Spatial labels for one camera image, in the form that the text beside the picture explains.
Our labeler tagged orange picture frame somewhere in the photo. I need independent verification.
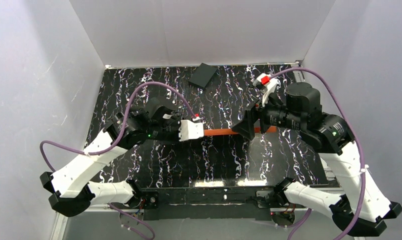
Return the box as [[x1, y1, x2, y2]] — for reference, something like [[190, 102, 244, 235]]
[[203, 126, 277, 137]]

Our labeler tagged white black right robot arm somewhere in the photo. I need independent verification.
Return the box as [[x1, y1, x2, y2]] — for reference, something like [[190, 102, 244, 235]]
[[232, 78, 402, 237]]

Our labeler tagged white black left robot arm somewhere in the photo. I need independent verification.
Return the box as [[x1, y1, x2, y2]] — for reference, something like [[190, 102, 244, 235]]
[[39, 97, 183, 217]]

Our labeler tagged black square block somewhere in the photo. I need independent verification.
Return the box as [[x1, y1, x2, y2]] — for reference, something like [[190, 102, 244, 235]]
[[188, 63, 218, 90]]

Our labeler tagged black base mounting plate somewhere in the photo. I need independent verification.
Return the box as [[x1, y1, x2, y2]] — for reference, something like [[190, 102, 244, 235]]
[[143, 186, 280, 221]]

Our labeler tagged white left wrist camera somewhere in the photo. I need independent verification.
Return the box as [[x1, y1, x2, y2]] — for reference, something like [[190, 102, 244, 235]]
[[178, 114, 205, 142]]

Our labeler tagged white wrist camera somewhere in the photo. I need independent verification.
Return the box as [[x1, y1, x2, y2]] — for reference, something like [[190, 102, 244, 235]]
[[252, 73, 279, 107], [178, 114, 205, 142]]

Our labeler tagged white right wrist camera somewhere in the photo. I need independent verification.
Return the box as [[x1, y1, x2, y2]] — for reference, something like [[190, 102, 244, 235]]
[[252, 73, 279, 107]]

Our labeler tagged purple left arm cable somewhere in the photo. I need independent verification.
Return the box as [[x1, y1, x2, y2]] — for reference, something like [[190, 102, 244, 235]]
[[39, 81, 202, 240]]

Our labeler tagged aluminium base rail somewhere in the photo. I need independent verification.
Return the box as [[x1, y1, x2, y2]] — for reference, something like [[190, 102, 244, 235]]
[[50, 187, 341, 240]]

